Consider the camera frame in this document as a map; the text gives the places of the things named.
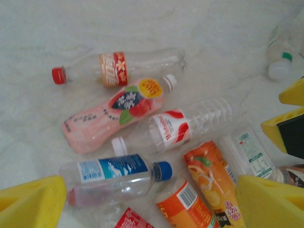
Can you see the clear bottle, red cap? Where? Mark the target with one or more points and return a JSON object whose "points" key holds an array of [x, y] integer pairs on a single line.
{"points": [[114, 69]]}

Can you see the clear bottle, green-white label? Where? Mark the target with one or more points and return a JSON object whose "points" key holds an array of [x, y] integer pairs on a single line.
{"points": [[251, 152]]}

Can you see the clear bottle, blue cap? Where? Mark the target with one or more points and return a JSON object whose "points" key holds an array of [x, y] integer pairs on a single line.
{"points": [[114, 168]]}

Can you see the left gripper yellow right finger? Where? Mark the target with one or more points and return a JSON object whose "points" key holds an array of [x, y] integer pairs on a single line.
{"points": [[273, 206]]}

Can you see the brown label bottle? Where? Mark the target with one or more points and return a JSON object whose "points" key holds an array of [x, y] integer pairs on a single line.
{"points": [[294, 175]]}

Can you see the pink peach drink bottle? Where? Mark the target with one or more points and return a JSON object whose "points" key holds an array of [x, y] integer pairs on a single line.
{"points": [[99, 126]]}

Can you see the clear bottle, red script label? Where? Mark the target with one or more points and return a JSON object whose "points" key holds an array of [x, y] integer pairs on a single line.
{"points": [[133, 219]]}

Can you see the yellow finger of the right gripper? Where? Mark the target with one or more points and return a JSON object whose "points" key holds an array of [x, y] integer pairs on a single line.
{"points": [[273, 128], [294, 95]]}

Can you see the clear bottle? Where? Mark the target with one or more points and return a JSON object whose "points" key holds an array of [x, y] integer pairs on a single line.
{"points": [[171, 130], [180, 209], [114, 168], [251, 152], [133, 219], [114, 69]]}

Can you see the orange juice fruit-print bottle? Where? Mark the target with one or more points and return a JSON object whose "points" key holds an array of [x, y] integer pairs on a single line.
{"points": [[209, 183]]}

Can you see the clear bottle, red-white label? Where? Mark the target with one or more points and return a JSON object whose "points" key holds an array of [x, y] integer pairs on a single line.
{"points": [[171, 130]]}

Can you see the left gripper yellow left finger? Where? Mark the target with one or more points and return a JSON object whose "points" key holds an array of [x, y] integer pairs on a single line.
{"points": [[28, 204]]}

